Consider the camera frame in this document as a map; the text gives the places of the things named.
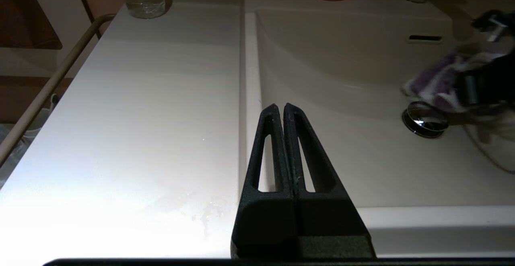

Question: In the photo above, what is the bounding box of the brown wooden side box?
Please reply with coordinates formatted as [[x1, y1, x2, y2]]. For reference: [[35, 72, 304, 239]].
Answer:
[[0, 0, 63, 50]]

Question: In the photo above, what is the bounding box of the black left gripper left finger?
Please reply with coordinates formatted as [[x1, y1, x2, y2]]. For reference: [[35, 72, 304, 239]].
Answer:
[[231, 104, 299, 259]]

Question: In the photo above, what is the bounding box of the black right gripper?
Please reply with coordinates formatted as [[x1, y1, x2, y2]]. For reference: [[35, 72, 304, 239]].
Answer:
[[457, 53, 515, 107]]

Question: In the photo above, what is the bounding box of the black cable with white plug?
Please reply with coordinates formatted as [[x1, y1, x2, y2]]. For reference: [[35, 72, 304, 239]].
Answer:
[[471, 10, 515, 43]]

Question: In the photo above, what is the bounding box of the purple white striped towel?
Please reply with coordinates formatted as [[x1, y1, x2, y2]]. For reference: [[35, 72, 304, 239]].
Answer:
[[401, 51, 515, 174]]

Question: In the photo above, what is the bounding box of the chrome drain stopper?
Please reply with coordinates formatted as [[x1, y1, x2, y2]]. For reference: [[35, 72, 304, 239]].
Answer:
[[402, 101, 449, 138]]

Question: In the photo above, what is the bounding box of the white ceramic sink basin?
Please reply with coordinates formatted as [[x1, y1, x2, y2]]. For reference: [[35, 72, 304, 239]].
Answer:
[[241, 0, 515, 258]]

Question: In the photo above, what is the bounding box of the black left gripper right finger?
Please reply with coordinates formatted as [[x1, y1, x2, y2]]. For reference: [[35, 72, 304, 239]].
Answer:
[[283, 103, 377, 259]]

